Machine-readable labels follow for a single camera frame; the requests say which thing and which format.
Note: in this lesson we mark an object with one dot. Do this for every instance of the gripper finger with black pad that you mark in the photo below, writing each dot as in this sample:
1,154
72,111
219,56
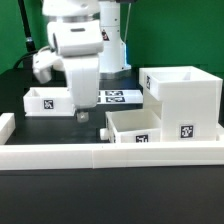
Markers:
82,115

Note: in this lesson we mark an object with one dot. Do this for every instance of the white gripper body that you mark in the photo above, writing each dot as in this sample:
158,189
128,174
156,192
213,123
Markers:
74,49

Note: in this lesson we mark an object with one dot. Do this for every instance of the white drawer box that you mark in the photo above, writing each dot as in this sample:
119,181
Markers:
48,101
131,126

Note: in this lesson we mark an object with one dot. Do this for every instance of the white drawer cabinet frame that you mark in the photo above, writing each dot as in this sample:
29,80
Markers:
186,99

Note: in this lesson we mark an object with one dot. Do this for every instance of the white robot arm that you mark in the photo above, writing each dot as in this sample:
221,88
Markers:
112,58

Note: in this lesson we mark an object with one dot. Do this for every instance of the black pole with clamp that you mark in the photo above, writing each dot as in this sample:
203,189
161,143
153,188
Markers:
29,42

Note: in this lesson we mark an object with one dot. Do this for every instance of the white fiducial marker sheet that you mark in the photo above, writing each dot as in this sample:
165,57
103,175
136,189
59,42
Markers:
120,97

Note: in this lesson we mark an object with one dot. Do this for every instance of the white U-shaped border fence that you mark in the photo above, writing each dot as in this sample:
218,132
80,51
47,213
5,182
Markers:
73,156

